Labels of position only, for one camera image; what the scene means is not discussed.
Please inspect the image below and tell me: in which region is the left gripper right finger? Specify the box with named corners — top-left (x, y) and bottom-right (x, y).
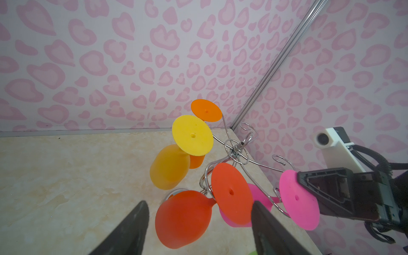
top-left (251, 201), bottom-right (310, 255)

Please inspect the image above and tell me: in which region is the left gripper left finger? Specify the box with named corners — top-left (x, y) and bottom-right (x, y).
top-left (91, 200), bottom-right (149, 255)

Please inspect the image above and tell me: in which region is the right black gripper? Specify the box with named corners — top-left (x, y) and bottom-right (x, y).
top-left (296, 168), bottom-right (408, 236)

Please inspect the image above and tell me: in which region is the pink wine glass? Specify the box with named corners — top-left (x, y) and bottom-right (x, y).
top-left (220, 170), bottom-right (320, 231)

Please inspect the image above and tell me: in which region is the red wine glass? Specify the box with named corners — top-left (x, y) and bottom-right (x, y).
top-left (155, 163), bottom-right (254, 249)

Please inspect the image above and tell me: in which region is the yellow wine glass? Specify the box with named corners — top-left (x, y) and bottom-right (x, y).
top-left (149, 115), bottom-right (214, 190)

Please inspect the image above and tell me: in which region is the rear orange wine glass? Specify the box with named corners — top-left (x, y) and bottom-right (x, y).
top-left (190, 99), bottom-right (222, 169)

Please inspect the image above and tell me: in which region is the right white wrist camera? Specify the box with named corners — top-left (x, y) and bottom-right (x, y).
top-left (311, 126), bottom-right (366, 173)

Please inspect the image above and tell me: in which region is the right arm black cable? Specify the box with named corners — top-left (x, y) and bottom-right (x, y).
top-left (350, 144), bottom-right (408, 244)

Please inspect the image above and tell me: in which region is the chrome wire glass rack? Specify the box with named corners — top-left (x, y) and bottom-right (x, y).
top-left (165, 114), bottom-right (297, 219)

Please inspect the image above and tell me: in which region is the right corner aluminium post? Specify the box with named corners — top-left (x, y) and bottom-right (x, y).
top-left (230, 0), bottom-right (328, 131)

